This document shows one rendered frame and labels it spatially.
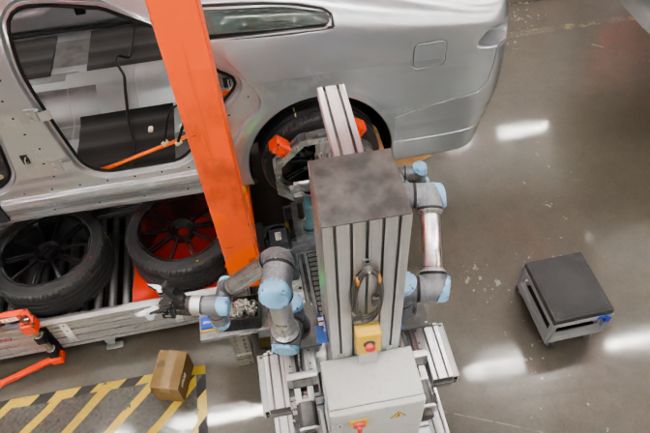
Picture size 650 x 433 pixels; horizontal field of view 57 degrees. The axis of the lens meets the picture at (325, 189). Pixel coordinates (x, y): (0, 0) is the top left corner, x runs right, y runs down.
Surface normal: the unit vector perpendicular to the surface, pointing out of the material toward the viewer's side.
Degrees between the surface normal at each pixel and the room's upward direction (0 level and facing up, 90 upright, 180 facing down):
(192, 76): 90
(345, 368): 0
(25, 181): 91
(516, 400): 0
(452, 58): 90
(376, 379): 0
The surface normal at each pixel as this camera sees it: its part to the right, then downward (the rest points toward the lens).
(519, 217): -0.04, -0.65
